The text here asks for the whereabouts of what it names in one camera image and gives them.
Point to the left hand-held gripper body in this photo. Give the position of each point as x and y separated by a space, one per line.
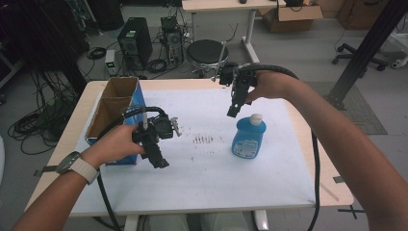
162 127

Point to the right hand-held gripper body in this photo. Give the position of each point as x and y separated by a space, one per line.
239 77

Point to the blue detergent bottle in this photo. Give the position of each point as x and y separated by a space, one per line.
248 138

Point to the blue cardboard box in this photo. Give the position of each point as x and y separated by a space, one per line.
110 112

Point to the person's right hand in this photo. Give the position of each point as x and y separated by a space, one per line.
269 86

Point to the person's left hand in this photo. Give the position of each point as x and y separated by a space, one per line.
112 144

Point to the black round stool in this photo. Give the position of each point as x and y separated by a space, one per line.
205 51

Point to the white table sheet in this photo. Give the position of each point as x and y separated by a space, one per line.
208 179

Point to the white-legged wooden desk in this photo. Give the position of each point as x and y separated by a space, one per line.
224 5

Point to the small black computer tower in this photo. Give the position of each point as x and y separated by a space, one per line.
173 41

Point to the open brown cardboard box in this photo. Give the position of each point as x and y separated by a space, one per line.
292 19

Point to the white power unit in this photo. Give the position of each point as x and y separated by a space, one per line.
110 62

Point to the large black computer tower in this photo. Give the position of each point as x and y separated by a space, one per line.
134 43

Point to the black tape strip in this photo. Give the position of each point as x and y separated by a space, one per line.
45 170
338 179

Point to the black office chair base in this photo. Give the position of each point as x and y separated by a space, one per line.
359 57

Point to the grey floor mat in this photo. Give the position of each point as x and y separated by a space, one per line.
362 118

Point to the light wooden table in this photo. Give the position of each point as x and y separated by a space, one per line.
333 192

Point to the closed brown cardboard box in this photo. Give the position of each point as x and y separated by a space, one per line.
362 14

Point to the dark curtain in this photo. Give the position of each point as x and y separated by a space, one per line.
38 38

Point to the black tape cross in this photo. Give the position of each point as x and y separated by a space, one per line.
351 211

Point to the black metal stand post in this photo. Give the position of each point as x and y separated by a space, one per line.
369 48

